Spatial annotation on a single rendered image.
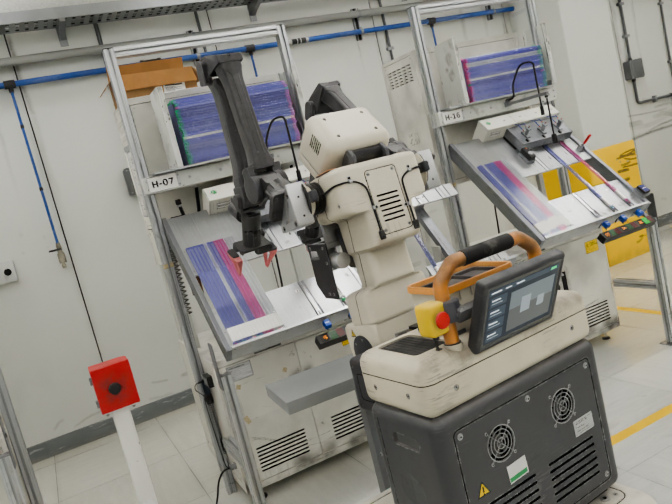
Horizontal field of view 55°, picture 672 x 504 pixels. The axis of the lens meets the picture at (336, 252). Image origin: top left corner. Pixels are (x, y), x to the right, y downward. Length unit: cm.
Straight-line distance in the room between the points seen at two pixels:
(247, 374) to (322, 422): 40
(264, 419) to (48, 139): 224
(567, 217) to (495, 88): 77
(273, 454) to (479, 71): 206
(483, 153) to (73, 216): 239
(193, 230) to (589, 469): 169
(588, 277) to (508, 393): 213
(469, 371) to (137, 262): 301
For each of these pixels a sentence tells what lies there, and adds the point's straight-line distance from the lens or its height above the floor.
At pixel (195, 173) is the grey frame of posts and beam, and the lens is 271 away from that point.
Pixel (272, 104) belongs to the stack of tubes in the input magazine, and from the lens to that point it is 282.
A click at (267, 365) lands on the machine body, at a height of 53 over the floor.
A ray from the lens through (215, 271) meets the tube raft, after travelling 249.
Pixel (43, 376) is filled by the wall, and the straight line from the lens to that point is 419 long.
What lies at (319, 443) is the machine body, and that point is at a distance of 282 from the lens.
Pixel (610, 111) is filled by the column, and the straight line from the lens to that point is 547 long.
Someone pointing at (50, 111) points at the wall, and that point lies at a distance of 418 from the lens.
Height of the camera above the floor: 124
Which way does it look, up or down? 7 degrees down
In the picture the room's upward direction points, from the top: 14 degrees counter-clockwise
